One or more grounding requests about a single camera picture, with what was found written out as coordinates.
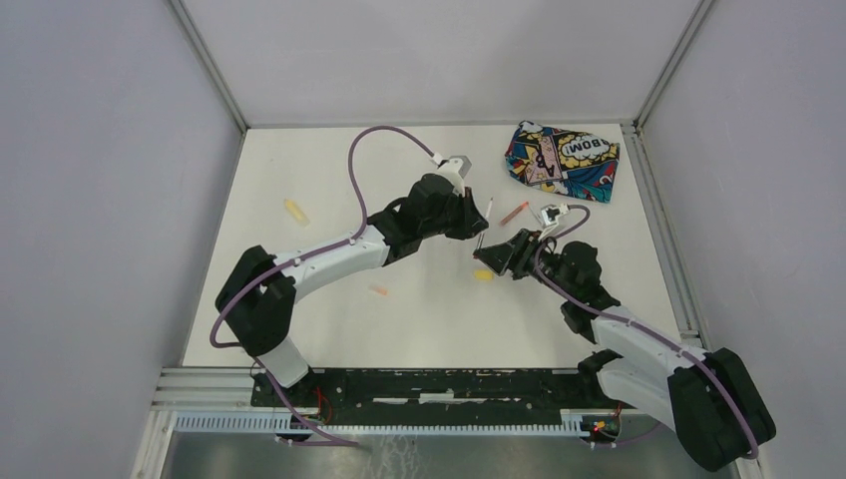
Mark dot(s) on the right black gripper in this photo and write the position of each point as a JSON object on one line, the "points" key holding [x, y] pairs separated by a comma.
{"points": [[521, 246]]}

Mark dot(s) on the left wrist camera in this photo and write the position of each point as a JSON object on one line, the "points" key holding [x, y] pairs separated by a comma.
{"points": [[451, 167]]}

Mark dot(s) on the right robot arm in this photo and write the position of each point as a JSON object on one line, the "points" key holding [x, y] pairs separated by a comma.
{"points": [[707, 398]]}

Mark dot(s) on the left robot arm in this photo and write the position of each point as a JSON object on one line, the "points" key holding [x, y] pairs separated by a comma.
{"points": [[257, 300]]}

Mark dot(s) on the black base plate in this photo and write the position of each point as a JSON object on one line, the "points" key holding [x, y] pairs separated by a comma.
{"points": [[448, 397]]}

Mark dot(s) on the orange pen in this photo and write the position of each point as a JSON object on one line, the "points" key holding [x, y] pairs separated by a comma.
{"points": [[512, 214]]}

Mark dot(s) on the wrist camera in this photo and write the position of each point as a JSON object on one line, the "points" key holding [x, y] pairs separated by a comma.
{"points": [[550, 216], [451, 167]]}

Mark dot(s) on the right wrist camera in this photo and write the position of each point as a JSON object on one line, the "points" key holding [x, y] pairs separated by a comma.
{"points": [[550, 216]]}

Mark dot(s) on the comic print pencil pouch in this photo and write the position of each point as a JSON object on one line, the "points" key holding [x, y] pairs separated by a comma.
{"points": [[574, 164]]}

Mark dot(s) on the yellow pen cap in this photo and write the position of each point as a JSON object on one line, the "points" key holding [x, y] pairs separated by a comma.
{"points": [[483, 274]]}

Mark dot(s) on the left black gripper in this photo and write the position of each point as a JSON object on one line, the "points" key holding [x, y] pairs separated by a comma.
{"points": [[472, 222]]}

